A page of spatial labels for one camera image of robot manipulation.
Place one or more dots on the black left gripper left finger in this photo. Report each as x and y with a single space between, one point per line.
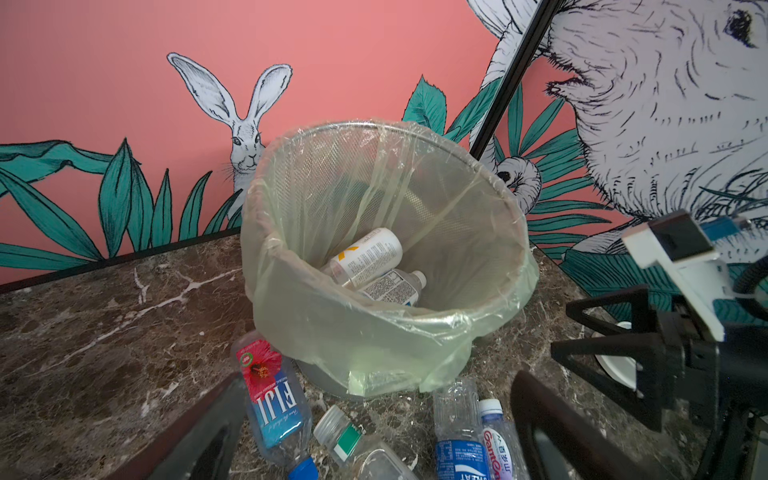
200 444

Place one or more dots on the Fiji bottle red blue label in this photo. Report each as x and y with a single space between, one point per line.
277 408

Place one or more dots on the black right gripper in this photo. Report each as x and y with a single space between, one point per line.
724 383

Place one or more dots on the clear bottle pink blue label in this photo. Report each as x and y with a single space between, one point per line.
505 456

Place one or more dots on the clear bottle green cap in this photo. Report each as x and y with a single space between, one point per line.
358 456

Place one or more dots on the grey bin with green liner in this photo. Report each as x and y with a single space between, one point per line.
318 190

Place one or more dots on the white bottle yellow logo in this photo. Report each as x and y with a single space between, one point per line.
365 260

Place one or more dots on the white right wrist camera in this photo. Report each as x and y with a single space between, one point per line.
684 250

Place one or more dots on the black right frame post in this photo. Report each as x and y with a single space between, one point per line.
521 28

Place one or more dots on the bottle orange yellow label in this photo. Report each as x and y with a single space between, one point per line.
396 286

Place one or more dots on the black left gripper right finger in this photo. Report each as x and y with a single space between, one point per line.
555 437

